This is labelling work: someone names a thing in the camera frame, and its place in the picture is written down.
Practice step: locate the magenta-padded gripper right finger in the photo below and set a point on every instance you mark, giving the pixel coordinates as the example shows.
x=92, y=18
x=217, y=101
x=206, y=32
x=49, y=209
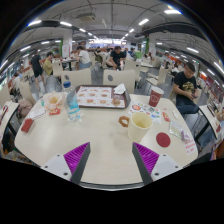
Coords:
x=146, y=157

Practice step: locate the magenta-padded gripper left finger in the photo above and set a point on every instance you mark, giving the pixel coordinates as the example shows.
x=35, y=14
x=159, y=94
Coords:
x=77, y=156

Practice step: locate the clear blue-capped water bottle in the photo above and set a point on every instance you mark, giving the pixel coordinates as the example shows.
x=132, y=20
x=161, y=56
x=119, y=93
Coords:
x=71, y=103

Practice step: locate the flat round red coaster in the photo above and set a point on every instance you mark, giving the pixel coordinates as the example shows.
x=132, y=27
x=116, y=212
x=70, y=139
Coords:
x=163, y=139

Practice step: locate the clear plastic packet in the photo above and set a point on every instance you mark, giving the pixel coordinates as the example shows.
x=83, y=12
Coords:
x=176, y=129

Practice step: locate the white table sign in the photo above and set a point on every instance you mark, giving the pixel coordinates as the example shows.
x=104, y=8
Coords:
x=190, y=147

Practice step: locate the colourful sticker sheet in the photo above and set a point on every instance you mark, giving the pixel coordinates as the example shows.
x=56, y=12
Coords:
x=143, y=108

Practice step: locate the red sauce packet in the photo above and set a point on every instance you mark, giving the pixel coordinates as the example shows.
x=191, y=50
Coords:
x=55, y=111

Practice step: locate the white wrapper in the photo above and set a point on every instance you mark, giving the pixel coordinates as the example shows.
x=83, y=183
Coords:
x=175, y=115

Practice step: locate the small red box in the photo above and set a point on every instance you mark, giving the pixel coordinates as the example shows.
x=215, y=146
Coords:
x=27, y=125

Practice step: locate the red paper cup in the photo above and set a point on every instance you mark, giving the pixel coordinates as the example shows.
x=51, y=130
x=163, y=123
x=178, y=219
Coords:
x=155, y=97

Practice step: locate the clear bag of fries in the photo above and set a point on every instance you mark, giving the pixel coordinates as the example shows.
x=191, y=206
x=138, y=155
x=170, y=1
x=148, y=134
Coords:
x=53, y=100

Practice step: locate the brown food tray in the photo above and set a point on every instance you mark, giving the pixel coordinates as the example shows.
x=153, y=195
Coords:
x=96, y=96

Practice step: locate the neighbouring cream table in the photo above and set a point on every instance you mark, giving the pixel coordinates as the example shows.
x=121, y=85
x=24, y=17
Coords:
x=208, y=118
x=10, y=111

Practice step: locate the crumpled white napkin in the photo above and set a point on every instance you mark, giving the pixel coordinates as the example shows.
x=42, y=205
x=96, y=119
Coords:
x=119, y=89

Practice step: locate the cream chair with round hole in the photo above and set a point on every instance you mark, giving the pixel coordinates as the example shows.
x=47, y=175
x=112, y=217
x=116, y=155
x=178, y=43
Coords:
x=120, y=77
x=78, y=77

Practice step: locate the person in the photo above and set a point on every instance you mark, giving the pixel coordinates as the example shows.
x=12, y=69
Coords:
x=16, y=81
x=117, y=57
x=36, y=65
x=84, y=57
x=48, y=66
x=185, y=85

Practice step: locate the far cream chairs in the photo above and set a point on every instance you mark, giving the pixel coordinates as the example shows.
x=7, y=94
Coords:
x=161, y=75

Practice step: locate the ceiling air conditioner unit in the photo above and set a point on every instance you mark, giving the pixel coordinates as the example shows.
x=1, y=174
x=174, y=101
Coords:
x=86, y=16

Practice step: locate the ceiling lights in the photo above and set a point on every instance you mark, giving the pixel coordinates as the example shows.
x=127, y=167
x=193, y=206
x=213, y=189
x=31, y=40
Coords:
x=172, y=11

